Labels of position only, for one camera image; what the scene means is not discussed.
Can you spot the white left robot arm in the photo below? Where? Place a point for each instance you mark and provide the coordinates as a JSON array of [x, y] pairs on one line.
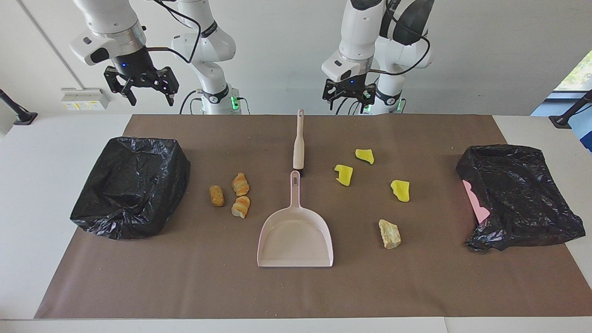
[[360, 27]]

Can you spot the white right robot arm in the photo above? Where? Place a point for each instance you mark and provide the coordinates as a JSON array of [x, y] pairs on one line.
[[208, 46]]

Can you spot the beige crusty bread chunk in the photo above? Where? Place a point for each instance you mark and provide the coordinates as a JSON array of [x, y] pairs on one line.
[[390, 233]]

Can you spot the black plastic trash bag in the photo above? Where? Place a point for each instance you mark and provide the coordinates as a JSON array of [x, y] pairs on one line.
[[129, 185], [518, 194]]

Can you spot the brown breaded nugget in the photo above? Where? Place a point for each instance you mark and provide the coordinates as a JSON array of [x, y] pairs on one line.
[[216, 196]]

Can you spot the black camera stand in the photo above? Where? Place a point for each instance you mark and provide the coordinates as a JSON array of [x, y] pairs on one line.
[[25, 118], [562, 121]]

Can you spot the pale pink plastic dustpan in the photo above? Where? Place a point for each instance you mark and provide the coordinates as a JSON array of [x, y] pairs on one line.
[[296, 240]]

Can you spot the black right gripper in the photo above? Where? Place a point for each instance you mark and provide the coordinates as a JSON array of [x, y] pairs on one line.
[[134, 64]]

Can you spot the brown paper table mat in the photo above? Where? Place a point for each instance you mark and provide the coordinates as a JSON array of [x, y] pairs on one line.
[[296, 286]]

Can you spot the yellow sponge piece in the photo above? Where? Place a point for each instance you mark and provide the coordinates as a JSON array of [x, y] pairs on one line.
[[400, 191], [344, 175], [364, 156]]

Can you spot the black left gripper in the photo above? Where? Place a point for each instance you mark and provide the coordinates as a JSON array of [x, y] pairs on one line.
[[351, 85]]

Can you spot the white wall socket box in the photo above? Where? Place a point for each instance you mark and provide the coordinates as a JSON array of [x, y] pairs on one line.
[[85, 99]]

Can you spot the window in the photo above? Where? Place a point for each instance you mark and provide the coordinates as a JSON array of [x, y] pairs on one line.
[[580, 76]]

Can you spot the orange striped croissant piece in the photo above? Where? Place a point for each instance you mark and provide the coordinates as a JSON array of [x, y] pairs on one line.
[[240, 185], [240, 206]]

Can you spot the pink plastic bin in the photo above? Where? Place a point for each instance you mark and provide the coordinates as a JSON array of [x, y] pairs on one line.
[[476, 203]]

